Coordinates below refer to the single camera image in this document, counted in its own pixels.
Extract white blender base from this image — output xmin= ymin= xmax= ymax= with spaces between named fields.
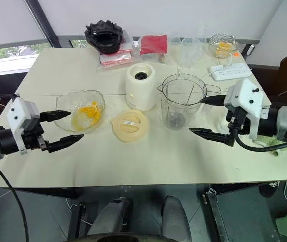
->
xmin=125 ymin=63 xmax=157 ymax=112

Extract ribbed glass bowl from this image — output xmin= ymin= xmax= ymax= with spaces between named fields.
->
xmin=208 ymin=33 xmax=239 ymax=59

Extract clear plastic measuring cup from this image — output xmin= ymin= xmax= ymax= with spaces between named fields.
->
xmin=176 ymin=36 xmax=207 ymax=71

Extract red cloth in plastic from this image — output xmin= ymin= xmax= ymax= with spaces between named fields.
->
xmin=137 ymin=34 xmax=169 ymax=56

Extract clear blender jar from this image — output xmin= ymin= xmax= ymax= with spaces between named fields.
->
xmin=157 ymin=73 xmax=222 ymax=130

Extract green towel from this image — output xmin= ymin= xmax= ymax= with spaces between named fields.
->
xmin=257 ymin=136 xmax=287 ymax=157

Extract black window frame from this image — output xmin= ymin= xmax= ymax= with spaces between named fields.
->
xmin=23 ymin=0 xmax=88 ymax=49

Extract clear glass fruit bowl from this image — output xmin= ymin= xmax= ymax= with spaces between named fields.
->
xmin=55 ymin=90 xmax=106 ymax=134

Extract grey left robot leg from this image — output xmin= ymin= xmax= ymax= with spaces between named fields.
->
xmin=86 ymin=196 xmax=134 ymax=238

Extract black table leg frame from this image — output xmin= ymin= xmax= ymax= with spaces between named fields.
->
xmin=203 ymin=188 xmax=231 ymax=242
xmin=67 ymin=203 xmax=86 ymax=240

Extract white power strip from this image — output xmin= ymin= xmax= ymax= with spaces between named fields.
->
xmin=209 ymin=63 xmax=252 ymax=82

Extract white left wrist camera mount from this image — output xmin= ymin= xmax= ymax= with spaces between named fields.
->
xmin=7 ymin=97 xmax=41 ymax=155

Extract red and white packets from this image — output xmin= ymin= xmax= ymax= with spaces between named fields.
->
xmin=97 ymin=30 xmax=135 ymax=71

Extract grey right robot leg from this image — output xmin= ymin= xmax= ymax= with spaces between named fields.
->
xmin=160 ymin=195 xmax=192 ymax=242

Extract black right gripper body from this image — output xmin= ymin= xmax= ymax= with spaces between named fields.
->
xmin=225 ymin=106 xmax=248 ymax=147

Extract yellow item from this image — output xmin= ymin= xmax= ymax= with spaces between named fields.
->
xmin=78 ymin=100 xmax=102 ymax=125

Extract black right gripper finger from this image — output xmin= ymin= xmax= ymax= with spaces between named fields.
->
xmin=199 ymin=95 xmax=228 ymax=107
xmin=189 ymin=127 xmax=229 ymax=146

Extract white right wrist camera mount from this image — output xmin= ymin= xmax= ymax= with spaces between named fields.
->
xmin=223 ymin=78 xmax=270 ymax=140

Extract grey robot leg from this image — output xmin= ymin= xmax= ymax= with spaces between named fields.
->
xmin=86 ymin=196 xmax=134 ymax=238
xmin=160 ymin=195 xmax=192 ymax=242

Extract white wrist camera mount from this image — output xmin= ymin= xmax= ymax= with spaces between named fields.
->
xmin=7 ymin=97 xmax=41 ymax=155
xmin=223 ymin=78 xmax=270 ymax=140

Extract cream blender lid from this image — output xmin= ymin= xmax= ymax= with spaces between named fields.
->
xmin=110 ymin=109 xmax=151 ymax=143

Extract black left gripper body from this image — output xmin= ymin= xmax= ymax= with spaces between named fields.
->
xmin=21 ymin=117 xmax=50 ymax=152

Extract black and white shoe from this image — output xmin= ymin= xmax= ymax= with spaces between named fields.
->
xmin=260 ymin=181 xmax=282 ymax=199

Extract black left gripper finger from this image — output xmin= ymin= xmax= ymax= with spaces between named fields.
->
xmin=47 ymin=134 xmax=84 ymax=154
xmin=40 ymin=110 xmax=72 ymax=123

